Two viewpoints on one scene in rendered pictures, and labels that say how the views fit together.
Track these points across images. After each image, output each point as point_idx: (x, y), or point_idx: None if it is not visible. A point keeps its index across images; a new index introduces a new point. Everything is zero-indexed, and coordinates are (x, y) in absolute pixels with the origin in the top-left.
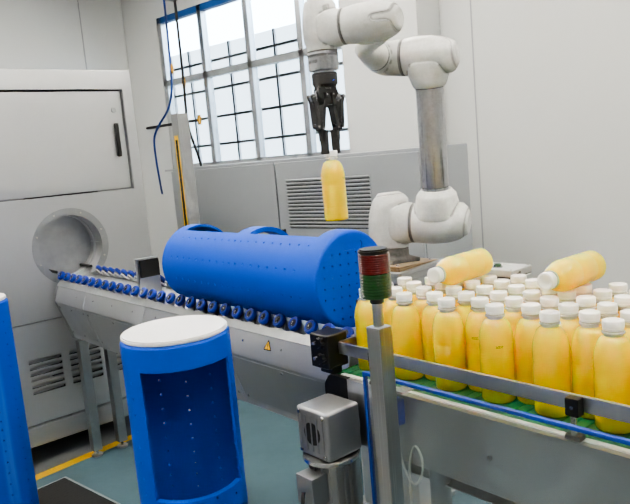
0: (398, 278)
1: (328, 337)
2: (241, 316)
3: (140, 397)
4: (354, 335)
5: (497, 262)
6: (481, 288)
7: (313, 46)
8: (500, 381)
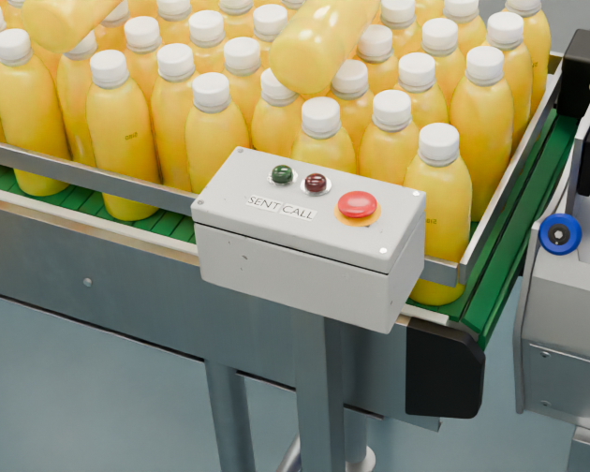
0: (496, 49)
1: (575, 31)
2: None
3: None
4: (581, 120)
5: (296, 230)
6: (273, 5)
7: None
8: None
